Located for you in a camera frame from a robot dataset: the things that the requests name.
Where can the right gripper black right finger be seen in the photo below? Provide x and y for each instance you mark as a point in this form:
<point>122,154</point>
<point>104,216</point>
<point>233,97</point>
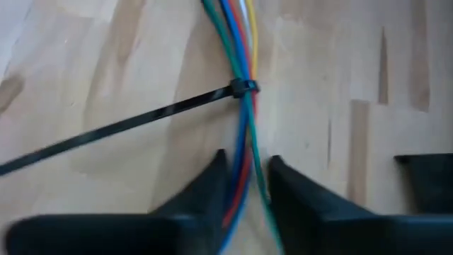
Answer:
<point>336,230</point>

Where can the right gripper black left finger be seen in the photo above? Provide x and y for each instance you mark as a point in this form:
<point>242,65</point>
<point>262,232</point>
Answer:
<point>124,233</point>

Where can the black zip tie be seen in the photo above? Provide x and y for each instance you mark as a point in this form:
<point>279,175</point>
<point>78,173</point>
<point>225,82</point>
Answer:
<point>141,118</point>

